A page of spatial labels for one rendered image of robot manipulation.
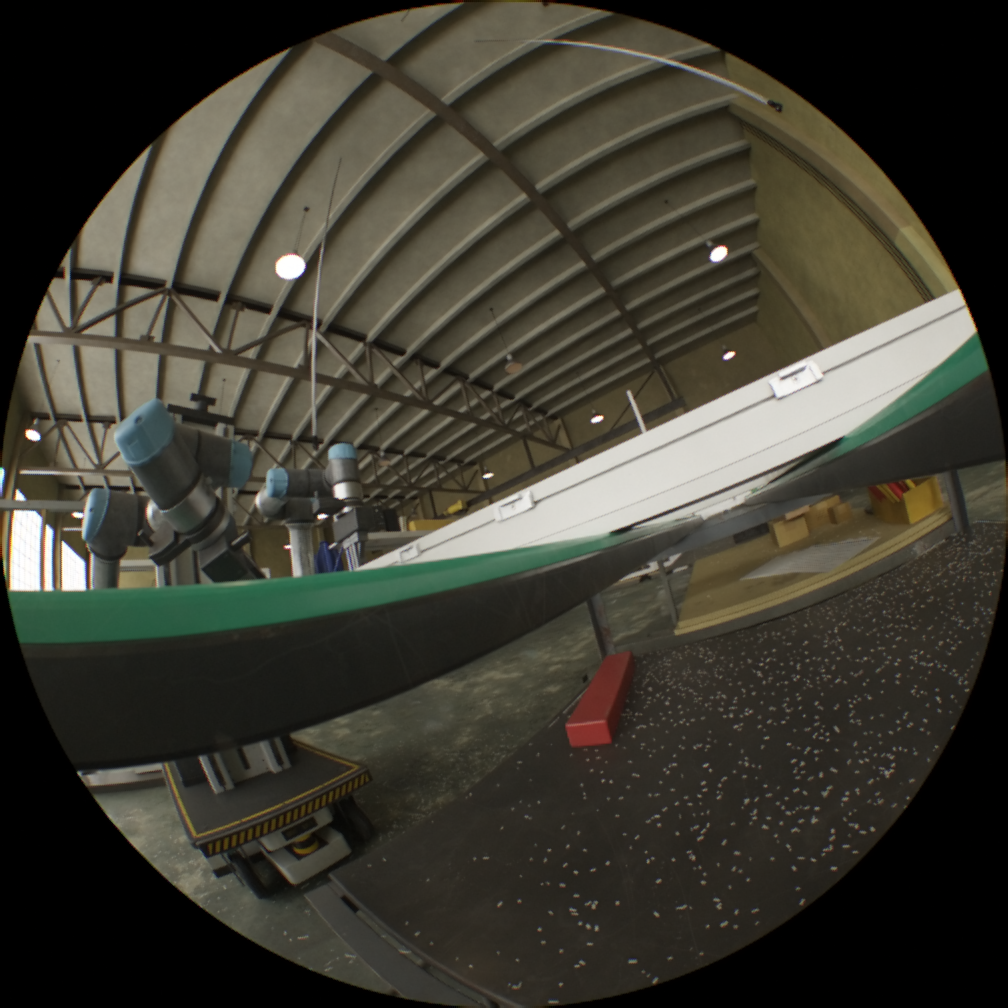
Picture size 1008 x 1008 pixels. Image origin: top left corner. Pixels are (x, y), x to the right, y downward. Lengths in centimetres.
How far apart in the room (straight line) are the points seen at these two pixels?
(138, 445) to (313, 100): 740
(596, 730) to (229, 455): 65
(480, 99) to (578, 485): 771
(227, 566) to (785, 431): 58
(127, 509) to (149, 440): 47
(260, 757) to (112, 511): 102
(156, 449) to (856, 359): 65
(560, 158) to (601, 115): 144
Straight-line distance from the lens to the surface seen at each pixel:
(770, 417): 30
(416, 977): 35
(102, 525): 87
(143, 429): 42
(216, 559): 46
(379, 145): 779
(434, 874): 38
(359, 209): 830
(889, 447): 23
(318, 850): 132
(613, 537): 29
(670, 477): 30
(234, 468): 57
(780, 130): 911
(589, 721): 50
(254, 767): 152
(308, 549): 131
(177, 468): 43
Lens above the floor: 85
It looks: 12 degrees up
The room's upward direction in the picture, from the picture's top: 16 degrees counter-clockwise
